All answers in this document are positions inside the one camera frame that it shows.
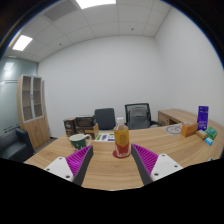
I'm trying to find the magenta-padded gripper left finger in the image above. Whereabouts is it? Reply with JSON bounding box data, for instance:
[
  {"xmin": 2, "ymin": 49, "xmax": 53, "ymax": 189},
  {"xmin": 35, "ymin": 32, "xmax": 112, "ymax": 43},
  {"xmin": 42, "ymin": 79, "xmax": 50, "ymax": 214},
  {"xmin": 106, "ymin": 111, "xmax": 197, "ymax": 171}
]
[{"xmin": 43, "ymin": 144, "xmax": 95, "ymax": 187}]

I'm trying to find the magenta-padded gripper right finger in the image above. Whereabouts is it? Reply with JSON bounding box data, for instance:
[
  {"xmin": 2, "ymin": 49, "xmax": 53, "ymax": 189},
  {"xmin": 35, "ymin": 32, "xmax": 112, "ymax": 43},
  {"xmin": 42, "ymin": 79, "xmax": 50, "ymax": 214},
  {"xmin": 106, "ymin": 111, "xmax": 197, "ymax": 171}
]
[{"xmin": 130, "ymin": 143, "xmax": 184, "ymax": 186}]

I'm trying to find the amber drink bottle white cap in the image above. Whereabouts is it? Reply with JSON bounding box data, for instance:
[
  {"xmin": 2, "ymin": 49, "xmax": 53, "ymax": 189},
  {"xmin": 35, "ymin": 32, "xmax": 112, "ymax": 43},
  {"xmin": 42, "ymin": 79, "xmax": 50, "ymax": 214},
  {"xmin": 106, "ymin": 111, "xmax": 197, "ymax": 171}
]
[{"xmin": 113, "ymin": 116, "xmax": 131, "ymax": 158}]

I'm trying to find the green and white mug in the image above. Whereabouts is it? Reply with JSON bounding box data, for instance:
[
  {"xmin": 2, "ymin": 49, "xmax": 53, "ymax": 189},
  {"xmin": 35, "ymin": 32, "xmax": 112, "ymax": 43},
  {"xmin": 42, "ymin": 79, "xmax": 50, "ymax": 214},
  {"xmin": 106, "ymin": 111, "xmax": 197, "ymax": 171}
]
[{"xmin": 68, "ymin": 133, "xmax": 93, "ymax": 152}]

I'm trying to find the white sheet with round print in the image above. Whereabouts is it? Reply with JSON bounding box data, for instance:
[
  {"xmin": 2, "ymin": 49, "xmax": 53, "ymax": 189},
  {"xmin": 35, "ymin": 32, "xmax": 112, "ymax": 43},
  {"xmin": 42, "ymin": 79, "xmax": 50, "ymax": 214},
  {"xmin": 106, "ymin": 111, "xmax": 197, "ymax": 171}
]
[{"xmin": 165, "ymin": 123, "xmax": 184, "ymax": 135}]

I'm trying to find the dark brown printed box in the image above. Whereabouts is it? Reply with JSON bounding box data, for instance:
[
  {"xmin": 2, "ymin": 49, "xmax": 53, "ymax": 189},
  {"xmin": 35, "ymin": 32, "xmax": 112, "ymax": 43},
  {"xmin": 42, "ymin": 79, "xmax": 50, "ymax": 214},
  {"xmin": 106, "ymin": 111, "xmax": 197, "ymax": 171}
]
[{"xmin": 63, "ymin": 116, "xmax": 78, "ymax": 138}]

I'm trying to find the orange-brown wooden box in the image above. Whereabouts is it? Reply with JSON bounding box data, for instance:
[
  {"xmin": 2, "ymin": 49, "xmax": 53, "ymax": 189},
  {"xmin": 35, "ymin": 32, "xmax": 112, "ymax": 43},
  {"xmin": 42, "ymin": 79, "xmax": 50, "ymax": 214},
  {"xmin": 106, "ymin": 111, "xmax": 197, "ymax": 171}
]
[{"xmin": 180, "ymin": 121, "xmax": 200, "ymax": 138}]

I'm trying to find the wooden glass-door shelf cabinet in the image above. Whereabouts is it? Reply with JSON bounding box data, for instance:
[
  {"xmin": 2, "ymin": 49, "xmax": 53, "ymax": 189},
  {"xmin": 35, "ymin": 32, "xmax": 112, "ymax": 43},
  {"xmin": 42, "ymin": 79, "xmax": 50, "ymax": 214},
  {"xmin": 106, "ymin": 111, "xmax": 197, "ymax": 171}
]
[{"xmin": 16, "ymin": 73, "xmax": 51, "ymax": 151}]

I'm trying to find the small tan cardboard box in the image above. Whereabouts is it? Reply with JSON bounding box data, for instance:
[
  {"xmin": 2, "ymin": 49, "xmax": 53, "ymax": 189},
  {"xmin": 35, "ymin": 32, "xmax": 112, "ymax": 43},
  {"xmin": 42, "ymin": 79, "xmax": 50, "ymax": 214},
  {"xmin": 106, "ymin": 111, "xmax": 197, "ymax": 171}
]
[{"xmin": 195, "ymin": 129, "xmax": 209, "ymax": 140}]

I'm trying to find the dark leather sofa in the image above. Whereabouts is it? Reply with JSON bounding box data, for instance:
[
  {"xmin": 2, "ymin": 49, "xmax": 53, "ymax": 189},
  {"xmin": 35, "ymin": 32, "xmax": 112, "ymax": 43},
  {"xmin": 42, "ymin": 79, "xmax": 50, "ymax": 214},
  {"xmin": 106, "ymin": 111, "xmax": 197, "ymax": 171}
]
[{"xmin": 0, "ymin": 128, "xmax": 35, "ymax": 163}]

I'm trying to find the flat round red coaster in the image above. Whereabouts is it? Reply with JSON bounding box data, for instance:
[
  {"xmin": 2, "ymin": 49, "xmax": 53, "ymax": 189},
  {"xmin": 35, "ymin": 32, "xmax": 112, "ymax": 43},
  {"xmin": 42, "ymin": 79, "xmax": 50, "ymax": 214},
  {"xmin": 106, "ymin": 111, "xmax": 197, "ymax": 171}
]
[{"xmin": 112, "ymin": 149, "xmax": 132, "ymax": 160}]

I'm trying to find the small light blue box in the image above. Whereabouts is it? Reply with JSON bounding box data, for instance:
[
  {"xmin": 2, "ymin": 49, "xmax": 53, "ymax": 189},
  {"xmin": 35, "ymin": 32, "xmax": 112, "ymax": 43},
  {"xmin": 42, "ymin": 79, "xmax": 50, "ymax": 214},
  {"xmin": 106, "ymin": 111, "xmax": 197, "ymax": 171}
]
[{"xmin": 204, "ymin": 136, "xmax": 215, "ymax": 147}]

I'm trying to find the wooden side desk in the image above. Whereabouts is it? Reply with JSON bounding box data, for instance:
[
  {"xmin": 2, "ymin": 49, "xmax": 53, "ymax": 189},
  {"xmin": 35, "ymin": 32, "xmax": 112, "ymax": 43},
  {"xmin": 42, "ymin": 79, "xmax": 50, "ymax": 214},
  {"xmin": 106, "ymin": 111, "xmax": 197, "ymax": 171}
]
[{"xmin": 157, "ymin": 108, "xmax": 201, "ymax": 127}]

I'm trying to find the green and purple printed leaflet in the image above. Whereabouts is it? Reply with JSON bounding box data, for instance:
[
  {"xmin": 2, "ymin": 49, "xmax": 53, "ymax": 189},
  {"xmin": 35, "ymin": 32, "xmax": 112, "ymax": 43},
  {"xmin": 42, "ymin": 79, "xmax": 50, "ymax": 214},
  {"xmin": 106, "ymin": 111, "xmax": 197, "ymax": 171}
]
[{"xmin": 94, "ymin": 132, "xmax": 116, "ymax": 143}]

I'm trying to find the black mesh-back office chair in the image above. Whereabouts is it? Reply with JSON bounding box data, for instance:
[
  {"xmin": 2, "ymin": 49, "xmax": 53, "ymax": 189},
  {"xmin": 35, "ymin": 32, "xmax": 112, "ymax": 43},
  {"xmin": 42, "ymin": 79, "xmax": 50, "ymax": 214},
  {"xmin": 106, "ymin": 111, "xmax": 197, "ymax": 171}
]
[{"xmin": 124, "ymin": 102, "xmax": 163, "ymax": 130}]

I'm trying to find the green flat box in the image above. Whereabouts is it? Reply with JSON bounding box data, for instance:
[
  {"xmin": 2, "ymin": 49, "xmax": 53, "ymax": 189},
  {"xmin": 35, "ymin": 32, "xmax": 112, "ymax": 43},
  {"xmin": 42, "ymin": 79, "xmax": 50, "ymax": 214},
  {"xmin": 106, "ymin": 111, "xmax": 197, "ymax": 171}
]
[{"xmin": 204, "ymin": 126, "xmax": 218, "ymax": 140}]

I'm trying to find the upright purple box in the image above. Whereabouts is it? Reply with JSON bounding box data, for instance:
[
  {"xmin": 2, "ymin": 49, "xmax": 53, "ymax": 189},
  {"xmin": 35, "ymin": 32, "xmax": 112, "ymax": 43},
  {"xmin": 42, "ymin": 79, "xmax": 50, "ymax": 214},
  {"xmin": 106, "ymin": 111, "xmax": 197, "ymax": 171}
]
[{"xmin": 196, "ymin": 105, "xmax": 210, "ymax": 131}]

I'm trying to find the dark solid-back office chair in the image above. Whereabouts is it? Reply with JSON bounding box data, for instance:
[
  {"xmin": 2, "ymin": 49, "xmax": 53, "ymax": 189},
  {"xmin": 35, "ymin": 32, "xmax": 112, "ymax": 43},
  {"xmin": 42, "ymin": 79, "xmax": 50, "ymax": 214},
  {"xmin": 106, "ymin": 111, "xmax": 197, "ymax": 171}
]
[{"xmin": 93, "ymin": 107, "xmax": 117, "ymax": 131}]

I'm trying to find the small ceiling light panel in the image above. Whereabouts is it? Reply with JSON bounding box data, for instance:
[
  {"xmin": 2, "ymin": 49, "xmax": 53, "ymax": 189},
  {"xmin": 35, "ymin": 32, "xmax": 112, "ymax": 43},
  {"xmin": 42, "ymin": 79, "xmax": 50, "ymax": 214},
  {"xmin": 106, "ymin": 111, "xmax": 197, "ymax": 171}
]
[{"xmin": 11, "ymin": 34, "xmax": 34, "ymax": 52}]

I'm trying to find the ceiling air vent grille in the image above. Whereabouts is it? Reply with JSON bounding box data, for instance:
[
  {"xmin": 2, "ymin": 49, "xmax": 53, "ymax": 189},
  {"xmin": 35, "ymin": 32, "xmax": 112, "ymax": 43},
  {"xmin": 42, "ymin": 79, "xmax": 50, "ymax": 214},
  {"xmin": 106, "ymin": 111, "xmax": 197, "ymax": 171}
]
[{"xmin": 42, "ymin": 0, "xmax": 78, "ymax": 22}]

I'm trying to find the large square ceiling light panel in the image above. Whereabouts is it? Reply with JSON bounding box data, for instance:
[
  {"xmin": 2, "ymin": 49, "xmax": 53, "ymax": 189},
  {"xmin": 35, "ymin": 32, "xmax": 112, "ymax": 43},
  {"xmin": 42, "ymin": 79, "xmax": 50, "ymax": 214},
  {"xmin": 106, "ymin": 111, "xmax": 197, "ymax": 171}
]
[{"xmin": 74, "ymin": 0, "xmax": 118, "ymax": 10}]

